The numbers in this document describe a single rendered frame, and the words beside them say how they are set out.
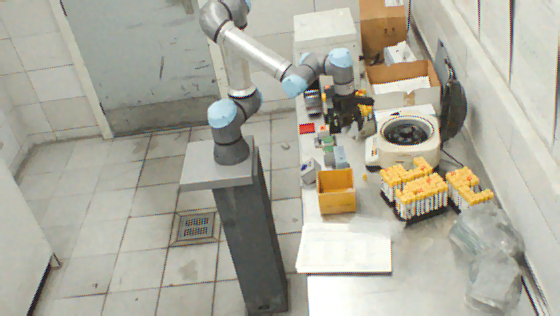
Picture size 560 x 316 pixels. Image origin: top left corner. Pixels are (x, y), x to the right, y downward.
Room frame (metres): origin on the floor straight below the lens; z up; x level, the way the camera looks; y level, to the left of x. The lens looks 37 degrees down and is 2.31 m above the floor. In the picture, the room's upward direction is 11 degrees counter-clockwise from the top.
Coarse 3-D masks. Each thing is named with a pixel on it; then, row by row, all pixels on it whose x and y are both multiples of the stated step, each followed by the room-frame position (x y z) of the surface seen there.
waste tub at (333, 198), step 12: (348, 168) 1.67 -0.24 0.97; (324, 180) 1.68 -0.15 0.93; (336, 180) 1.68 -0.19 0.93; (348, 180) 1.67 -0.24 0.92; (324, 192) 1.67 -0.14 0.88; (336, 192) 1.55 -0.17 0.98; (348, 192) 1.54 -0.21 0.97; (324, 204) 1.56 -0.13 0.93; (336, 204) 1.55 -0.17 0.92; (348, 204) 1.54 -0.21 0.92
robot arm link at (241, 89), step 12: (216, 0) 2.01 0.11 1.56; (228, 0) 2.02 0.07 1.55; (240, 0) 2.05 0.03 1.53; (228, 12) 1.98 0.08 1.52; (240, 12) 2.03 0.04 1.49; (240, 24) 2.03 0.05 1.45; (228, 48) 2.04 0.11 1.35; (228, 60) 2.05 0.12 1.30; (240, 60) 2.04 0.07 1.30; (228, 72) 2.07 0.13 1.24; (240, 72) 2.04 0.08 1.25; (240, 84) 2.04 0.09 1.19; (252, 84) 2.08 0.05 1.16; (228, 96) 2.07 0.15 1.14; (240, 96) 2.03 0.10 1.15; (252, 96) 2.05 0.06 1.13; (252, 108) 2.04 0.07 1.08
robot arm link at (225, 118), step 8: (216, 104) 2.01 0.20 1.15; (224, 104) 2.00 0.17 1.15; (232, 104) 1.98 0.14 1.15; (208, 112) 1.98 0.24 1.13; (216, 112) 1.96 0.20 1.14; (224, 112) 1.94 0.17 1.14; (232, 112) 1.94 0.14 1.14; (240, 112) 1.98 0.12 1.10; (208, 120) 1.98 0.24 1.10; (216, 120) 1.93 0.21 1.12; (224, 120) 1.92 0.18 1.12; (232, 120) 1.93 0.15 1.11; (240, 120) 1.97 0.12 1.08; (216, 128) 1.93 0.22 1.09; (224, 128) 1.92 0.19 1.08; (232, 128) 1.93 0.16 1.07; (216, 136) 1.94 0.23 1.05; (224, 136) 1.92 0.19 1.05; (232, 136) 1.93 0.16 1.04
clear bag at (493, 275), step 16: (480, 256) 1.15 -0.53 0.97; (496, 256) 1.11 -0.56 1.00; (480, 272) 1.09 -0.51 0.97; (496, 272) 1.06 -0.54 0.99; (512, 272) 1.07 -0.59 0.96; (480, 288) 1.06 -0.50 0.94; (496, 288) 1.03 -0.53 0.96; (512, 288) 1.03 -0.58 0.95; (480, 304) 1.03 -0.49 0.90; (496, 304) 1.02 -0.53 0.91; (512, 304) 1.02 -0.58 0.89
